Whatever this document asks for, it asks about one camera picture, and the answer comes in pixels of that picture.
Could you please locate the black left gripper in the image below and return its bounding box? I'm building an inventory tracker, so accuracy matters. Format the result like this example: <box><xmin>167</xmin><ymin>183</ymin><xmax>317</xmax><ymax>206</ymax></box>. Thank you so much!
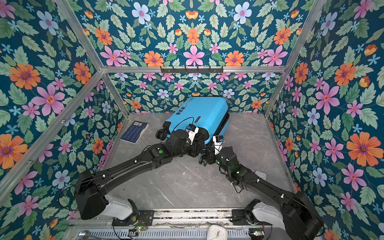
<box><xmin>173</xmin><ymin>138</ymin><xmax>208</xmax><ymax>158</ymax></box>

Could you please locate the blue hard-shell suitcase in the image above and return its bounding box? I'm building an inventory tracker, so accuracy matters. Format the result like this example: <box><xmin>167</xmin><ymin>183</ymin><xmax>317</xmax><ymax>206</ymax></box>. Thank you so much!
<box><xmin>155</xmin><ymin>96</ymin><xmax>231</xmax><ymax>167</ymax></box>

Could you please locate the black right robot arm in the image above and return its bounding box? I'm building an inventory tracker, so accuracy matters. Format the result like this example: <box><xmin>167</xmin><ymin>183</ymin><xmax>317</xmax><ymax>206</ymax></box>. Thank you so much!
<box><xmin>199</xmin><ymin>147</ymin><xmax>325</xmax><ymax>240</ymax></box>

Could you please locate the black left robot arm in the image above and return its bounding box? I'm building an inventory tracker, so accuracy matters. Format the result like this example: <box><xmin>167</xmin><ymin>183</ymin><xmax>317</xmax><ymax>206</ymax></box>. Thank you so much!
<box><xmin>75</xmin><ymin>128</ymin><xmax>206</xmax><ymax>220</ymax></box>

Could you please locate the dark blue paperback book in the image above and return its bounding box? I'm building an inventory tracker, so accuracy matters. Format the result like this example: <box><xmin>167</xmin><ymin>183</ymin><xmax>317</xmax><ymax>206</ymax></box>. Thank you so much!
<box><xmin>121</xmin><ymin>121</ymin><xmax>149</xmax><ymax>144</ymax></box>

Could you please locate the white desk clock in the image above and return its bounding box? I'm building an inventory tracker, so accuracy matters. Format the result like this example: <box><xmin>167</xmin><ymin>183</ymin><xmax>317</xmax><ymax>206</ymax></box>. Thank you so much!
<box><xmin>207</xmin><ymin>225</ymin><xmax>228</xmax><ymax>240</ymax></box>

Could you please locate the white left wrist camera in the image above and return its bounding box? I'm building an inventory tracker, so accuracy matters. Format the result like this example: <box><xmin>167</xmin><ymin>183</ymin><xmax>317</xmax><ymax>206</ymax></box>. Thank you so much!
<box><xmin>186</xmin><ymin>124</ymin><xmax>199</xmax><ymax>143</ymax></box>

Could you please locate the white wall socket plate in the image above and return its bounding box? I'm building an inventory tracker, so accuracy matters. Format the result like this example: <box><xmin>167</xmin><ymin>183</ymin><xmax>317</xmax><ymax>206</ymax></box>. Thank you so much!
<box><xmin>255</xmin><ymin>171</ymin><xmax>267</xmax><ymax>181</ymax></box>

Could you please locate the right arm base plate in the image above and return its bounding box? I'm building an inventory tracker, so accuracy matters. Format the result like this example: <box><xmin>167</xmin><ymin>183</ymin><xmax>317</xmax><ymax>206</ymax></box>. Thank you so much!
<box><xmin>230</xmin><ymin>209</ymin><xmax>271</xmax><ymax>226</ymax></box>

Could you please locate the black hook rail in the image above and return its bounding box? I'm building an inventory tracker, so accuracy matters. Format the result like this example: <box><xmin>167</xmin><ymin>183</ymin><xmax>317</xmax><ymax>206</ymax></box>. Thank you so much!
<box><xmin>160</xmin><ymin>66</ymin><xmax>224</xmax><ymax>74</ymax></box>

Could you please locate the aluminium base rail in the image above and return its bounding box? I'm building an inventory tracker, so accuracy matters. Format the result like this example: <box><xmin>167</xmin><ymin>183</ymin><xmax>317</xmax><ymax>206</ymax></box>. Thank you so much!
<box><xmin>67</xmin><ymin>207</ymin><xmax>317</xmax><ymax>232</ymax></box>

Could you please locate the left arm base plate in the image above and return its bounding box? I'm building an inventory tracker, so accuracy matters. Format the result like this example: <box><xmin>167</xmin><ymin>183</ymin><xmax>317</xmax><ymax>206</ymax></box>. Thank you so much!
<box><xmin>112</xmin><ymin>209</ymin><xmax>155</xmax><ymax>227</ymax></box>

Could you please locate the aluminium cage frame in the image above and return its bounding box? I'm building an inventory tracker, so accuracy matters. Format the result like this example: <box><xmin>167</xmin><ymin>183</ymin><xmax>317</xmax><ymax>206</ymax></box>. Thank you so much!
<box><xmin>0</xmin><ymin>0</ymin><xmax>328</xmax><ymax>240</ymax></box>

